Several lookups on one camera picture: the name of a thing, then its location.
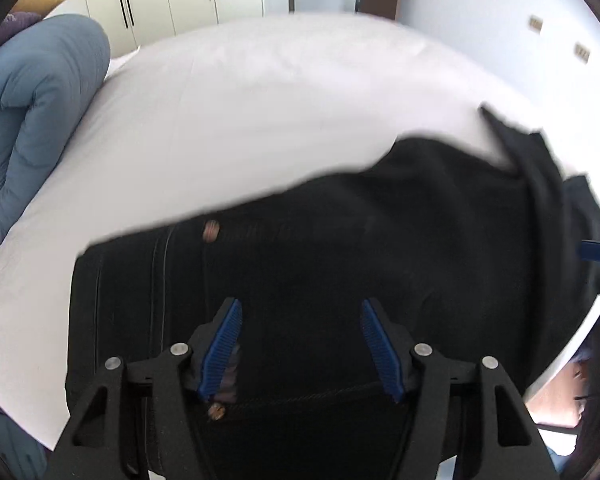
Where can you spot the purple pillow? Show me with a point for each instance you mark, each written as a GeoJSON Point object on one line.
{"type": "Point", "coordinates": [15, 27]}

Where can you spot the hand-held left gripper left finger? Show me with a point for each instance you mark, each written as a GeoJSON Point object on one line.
{"type": "Point", "coordinates": [222, 350]}

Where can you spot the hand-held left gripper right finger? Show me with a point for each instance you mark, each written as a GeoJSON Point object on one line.
{"type": "Point", "coordinates": [382, 355]}

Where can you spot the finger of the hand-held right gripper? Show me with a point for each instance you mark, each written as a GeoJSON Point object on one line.
{"type": "Point", "coordinates": [597, 250]}

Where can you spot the bed with white sheet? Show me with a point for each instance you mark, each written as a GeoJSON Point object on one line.
{"type": "Point", "coordinates": [255, 110]}

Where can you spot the black pants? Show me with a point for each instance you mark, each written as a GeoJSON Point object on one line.
{"type": "Point", "coordinates": [305, 240]}

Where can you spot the yellow pillow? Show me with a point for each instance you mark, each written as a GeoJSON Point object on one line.
{"type": "Point", "coordinates": [42, 0]}

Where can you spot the wall socket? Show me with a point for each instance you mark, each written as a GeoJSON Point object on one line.
{"type": "Point", "coordinates": [582, 52]}
{"type": "Point", "coordinates": [535, 22]}

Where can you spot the blue rolled duvet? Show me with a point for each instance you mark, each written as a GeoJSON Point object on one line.
{"type": "Point", "coordinates": [30, 100]}

